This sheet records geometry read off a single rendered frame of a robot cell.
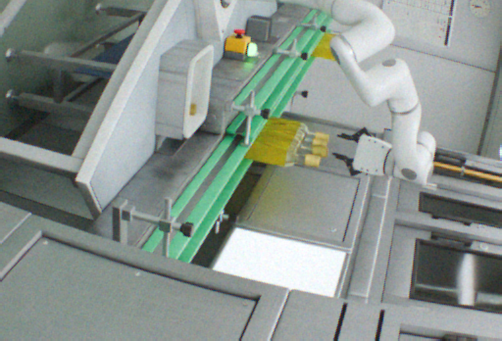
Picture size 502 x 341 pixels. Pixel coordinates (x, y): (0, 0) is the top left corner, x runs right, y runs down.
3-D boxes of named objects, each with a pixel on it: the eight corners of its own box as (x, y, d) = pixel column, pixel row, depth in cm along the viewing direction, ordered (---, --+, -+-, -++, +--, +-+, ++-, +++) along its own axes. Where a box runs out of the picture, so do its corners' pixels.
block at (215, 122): (198, 131, 191) (221, 136, 190) (201, 101, 187) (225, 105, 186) (202, 126, 195) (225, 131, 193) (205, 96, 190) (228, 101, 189)
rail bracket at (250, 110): (221, 142, 191) (263, 151, 189) (226, 87, 184) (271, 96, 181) (224, 138, 194) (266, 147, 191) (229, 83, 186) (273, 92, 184)
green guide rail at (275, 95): (225, 132, 195) (252, 138, 193) (225, 129, 194) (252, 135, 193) (320, 12, 348) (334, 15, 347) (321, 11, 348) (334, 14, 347)
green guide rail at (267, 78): (228, 109, 191) (255, 115, 190) (228, 106, 191) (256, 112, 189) (322, 0, 345) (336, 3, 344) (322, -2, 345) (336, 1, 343)
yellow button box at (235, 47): (223, 57, 225) (243, 61, 223) (225, 36, 221) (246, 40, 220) (228, 51, 231) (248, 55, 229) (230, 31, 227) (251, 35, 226)
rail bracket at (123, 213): (89, 249, 136) (185, 279, 132) (87, 182, 128) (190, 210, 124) (98, 238, 140) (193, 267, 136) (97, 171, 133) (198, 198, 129)
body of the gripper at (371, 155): (391, 179, 186) (357, 169, 191) (400, 145, 184) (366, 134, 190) (383, 179, 179) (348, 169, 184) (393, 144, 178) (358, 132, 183)
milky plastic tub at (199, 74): (155, 135, 174) (185, 142, 172) (161, 55, 164) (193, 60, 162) (177, 112, 189) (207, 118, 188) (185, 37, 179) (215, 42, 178)
